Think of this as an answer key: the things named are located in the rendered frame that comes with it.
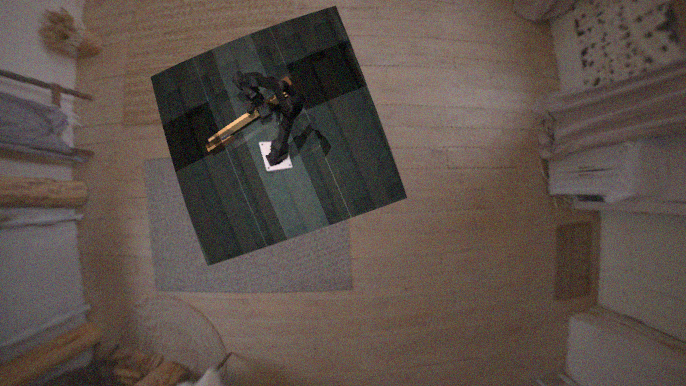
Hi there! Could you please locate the long wooden rail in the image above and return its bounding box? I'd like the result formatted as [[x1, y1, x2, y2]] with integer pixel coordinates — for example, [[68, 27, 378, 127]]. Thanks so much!
[[208, 95, 280, 144]]

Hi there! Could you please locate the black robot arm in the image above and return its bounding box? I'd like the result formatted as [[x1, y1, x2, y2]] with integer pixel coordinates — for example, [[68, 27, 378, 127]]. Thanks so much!
[[232, 71, 303, 167]]

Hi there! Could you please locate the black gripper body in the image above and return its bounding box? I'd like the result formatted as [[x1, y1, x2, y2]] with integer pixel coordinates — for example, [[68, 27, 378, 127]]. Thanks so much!
[[250, 87, 273, 120]]

